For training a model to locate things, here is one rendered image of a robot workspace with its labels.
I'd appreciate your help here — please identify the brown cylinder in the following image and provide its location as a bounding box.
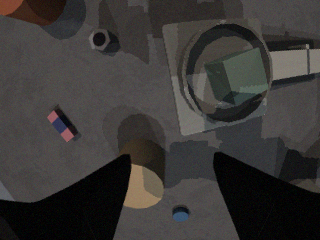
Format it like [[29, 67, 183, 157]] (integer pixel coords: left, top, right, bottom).
[[0, 0, 67, 27], [117, 139, 165, 208]]

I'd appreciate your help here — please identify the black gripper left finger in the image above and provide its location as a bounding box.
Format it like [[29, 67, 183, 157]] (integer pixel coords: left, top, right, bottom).
[[0, 153, 131, 240]]

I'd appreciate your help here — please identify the blue cylinder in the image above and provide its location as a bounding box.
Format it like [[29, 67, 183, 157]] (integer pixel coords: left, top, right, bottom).
[[172, 207, 189, 221]]

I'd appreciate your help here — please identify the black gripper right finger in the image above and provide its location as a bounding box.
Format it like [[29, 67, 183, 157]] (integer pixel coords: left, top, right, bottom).
[[212, 152, 320, 240]]

